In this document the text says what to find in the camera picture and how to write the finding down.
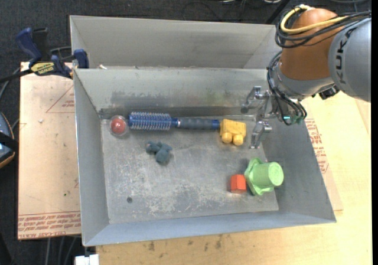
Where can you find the red ball in clear shell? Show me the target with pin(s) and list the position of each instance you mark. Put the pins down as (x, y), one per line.
(118, 125)

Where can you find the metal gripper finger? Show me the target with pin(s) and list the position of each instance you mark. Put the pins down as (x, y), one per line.
(251, 100)
(260, 134)

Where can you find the yellow toy building block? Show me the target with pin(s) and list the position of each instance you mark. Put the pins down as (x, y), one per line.
(232, 130)

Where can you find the dark teal toy animal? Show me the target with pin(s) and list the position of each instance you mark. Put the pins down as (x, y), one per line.
(162, 151)

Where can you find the orange-red small block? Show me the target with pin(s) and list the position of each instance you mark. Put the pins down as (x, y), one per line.
(237, 183)

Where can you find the black cylinder on white bracket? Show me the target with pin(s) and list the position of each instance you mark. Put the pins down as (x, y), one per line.
(328, 92)

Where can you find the grey metal bin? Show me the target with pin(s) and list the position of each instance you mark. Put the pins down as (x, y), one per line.
(177, 181)

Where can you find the light green plastic cup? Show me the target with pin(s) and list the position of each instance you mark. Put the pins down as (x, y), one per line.
(264, 176)

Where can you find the blue hairbrush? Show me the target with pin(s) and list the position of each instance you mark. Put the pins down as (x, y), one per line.
(153, 121)

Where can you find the brown cardboard board, red print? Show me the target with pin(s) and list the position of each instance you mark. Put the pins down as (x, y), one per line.
(47, 151)

